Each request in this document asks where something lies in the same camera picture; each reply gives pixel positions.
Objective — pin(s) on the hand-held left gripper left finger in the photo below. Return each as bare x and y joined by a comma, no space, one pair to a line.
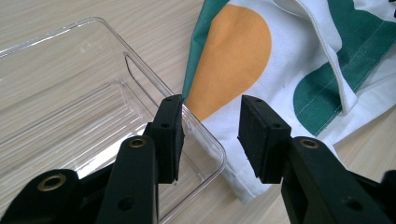
168,140

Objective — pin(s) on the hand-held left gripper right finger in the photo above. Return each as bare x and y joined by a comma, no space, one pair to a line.
260,140

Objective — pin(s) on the clear plastic container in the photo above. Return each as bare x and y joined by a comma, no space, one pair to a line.
77,77

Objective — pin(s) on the white green orange cloth bag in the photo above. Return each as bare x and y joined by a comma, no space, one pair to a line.
236,56

